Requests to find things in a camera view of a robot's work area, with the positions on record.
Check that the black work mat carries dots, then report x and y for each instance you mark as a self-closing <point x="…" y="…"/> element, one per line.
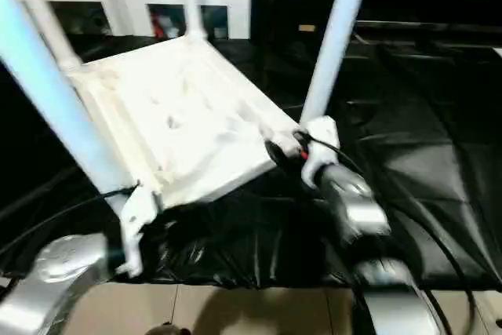
<point x="423" y="139"/>

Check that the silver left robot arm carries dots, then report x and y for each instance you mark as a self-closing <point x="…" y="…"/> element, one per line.
<point x="55" y="272"/>

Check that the small tan block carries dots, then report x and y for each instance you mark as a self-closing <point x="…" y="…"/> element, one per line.
<point x="307" y="27"/>

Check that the white plastic table top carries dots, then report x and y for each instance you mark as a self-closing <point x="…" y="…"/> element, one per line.
<point x="180" y="107"/>

